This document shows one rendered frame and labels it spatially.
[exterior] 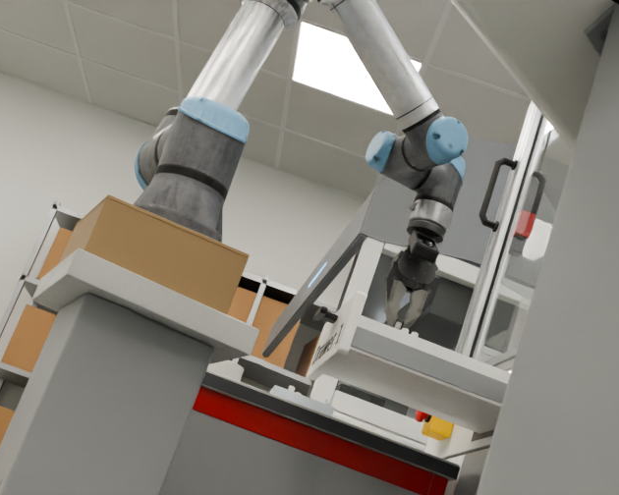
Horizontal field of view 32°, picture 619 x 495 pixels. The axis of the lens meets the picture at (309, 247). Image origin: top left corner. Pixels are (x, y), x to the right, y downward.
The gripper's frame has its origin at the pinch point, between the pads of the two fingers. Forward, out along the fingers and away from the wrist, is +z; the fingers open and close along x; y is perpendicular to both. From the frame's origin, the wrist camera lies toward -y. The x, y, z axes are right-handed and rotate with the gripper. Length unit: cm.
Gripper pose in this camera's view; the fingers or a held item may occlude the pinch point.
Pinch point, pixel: (398, 324)
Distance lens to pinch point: 191.8
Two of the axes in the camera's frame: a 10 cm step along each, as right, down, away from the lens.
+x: -9.3, -3.5, -0.8
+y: -1.8, 2.7, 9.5
